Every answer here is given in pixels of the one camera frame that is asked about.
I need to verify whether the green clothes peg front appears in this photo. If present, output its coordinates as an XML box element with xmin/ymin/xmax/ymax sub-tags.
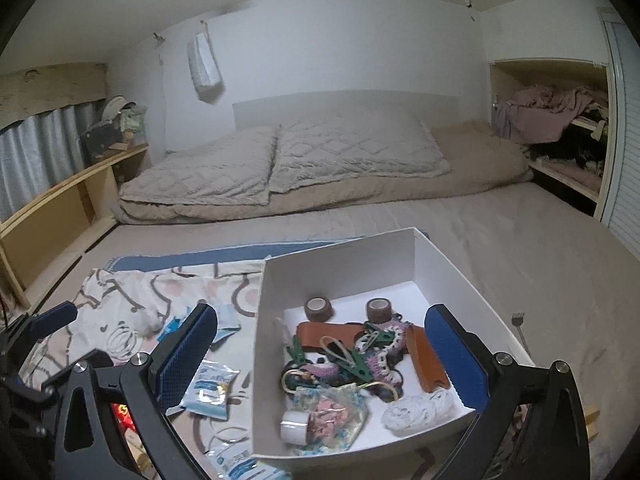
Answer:
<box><xmin>320</xmin><ymin>336</ymin><xmax>373</xmax><ymax>382</ymax></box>

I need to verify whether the white crumpled tissue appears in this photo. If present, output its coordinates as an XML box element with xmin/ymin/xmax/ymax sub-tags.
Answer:
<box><xmin>130</xmin><ymin>308</ymin><xmax>164</xmax><ymax>338</ymax></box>

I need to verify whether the clothes pile on shelf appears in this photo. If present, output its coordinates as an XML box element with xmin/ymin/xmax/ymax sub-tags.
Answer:
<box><xmin>492</xmin><ymin>84</ymin><xmax>608</xmax><ymax>180</ymax></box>

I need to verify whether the white cardboard storage box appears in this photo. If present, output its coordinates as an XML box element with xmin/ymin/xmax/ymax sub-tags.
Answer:
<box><xmin>252</xmin><ymin>229</ymin><xmax>533</xmax><ymax>471</ymax></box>

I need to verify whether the white hanging wall pouch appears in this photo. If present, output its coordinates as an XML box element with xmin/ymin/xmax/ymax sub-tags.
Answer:
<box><xmin>186</xmin><ymin>32</ymin><xmax>224</xmax><ymax>103</ymax></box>

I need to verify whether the blue snack packets pile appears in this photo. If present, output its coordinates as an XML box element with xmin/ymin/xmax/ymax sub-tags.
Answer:
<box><xmin>156</xmin><ymin>304</ymin><xmax>241</xmax><ymax>347</ymax></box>

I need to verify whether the white coiled cable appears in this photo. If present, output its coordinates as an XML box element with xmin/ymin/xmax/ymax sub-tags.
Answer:
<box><xmin>103</xmin><ymin>324</ymin><xmax>147</xmax><ymax>366</ymax></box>

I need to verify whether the grey quilted pillow left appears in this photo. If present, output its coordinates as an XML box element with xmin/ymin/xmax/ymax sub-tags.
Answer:
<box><xmin>120</xmin><ymin>127</ymin><xmax>278</xmax><ymax>206</ymax></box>

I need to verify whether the white small bottle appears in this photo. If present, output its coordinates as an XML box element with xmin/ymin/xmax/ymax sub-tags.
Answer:
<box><xmin>280</xmin><ymin>411</ymin><xmax>311</xmax><ymax>446</ymax></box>

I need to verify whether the brown leather case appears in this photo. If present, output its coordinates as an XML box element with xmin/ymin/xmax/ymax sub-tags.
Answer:
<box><xmin>406</xmin><ymin>324</ymin><xmax>450</xmax><ymax>393</ymax></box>

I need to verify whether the white knitted cloth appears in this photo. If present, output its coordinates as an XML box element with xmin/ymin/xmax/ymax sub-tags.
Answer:
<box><xmin>381</xmin><ymin>388</ymin><xmax>457</xmax><ymax>437</ymax></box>

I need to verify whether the red cigarette box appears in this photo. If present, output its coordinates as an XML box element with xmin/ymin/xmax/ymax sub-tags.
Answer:
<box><xmin>111</xmin><ymin>403</ymin><xmax>137</xmax><ymax>436</ymax></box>

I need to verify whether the brown tape roll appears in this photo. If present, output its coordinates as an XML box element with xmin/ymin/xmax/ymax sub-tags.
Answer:
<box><xmin>304</xmin><ymin>296</ymin><xmax>334</xmax><ymax>323</ymax></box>
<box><xmin>366</xmin><ymin>297</ymin><xmax>394</xmax><ymax>324</ymax></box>

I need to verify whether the blue white wipes pack middle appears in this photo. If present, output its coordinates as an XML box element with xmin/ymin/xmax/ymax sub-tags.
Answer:
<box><xmin>180</xmin><ymin>360</ymin><xmax>240</xmax><ymax>422</ymax></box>

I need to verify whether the blue white wipes pack near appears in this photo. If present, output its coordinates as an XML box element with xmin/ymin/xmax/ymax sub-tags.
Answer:
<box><xmin>206</xmin><ymin>440</ymin><xmax>292</xmax><ymax>480</ymax></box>

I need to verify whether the floral plastic pouch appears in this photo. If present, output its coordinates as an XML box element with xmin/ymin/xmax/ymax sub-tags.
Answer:
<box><xmin>291</xmin><ymin>384</ymin><xmax>370</xmax><ymax>456</ymax></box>

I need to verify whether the blue white wipes pack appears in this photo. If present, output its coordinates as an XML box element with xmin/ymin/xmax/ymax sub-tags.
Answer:
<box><xmin>180</xmin><ymin>360</ymin><xmax>240</xmax><ymax>422</ymax></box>
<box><xmin>206</xmin><ymin>440</ymin><xmax>292</xmax><ymax>480</ymax></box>

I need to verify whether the grey window curtain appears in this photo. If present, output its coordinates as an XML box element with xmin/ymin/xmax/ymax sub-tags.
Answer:
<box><xmin>0</xmin><ymin>100</ymin><xmax>104</xmax><ymax>220</ymax></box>

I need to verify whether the patterned white pink blanket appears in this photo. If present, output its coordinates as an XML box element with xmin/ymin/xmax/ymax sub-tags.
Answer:
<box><xmin>19</xmin><ymin>242</ymin><xmax>302</xmax><ymax>480</ymax></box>

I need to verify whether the brown tape roll front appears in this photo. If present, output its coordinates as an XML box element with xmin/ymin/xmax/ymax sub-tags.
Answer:
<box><xmin>304</xmin><ymin>296</ymin><xmax>334</xmax><ymax>323</ymax></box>

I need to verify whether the wooden bedside shelf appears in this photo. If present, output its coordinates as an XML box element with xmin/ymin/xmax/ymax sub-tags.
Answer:
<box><xmin>1</xmin><ymin>144</ymin><xmax>149</xmax><ymax>312</ymax></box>

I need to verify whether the grey quilted pillow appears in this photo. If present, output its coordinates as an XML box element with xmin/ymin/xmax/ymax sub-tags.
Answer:
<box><xmin>120</xmin><ymin>127</ymin><xmax>278</xmax><ymax>206</ymax></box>
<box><xmin>269</xmin><ymin>106</ymin><xmax>450</xmax><ymax>193</ymax></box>

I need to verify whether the dark bag on shelf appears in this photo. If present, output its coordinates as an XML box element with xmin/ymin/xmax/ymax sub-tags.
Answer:
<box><xmin>80</xmin><ymin>96</ymin><xmax>146</xmax><ymax>165</ymax></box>

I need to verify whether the grey quilted pillow right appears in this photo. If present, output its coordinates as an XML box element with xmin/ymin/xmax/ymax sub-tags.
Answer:
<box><xmin>269</xmin><ymin>106</ymin><xmax>450</xmax><ymax>193</ymax></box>

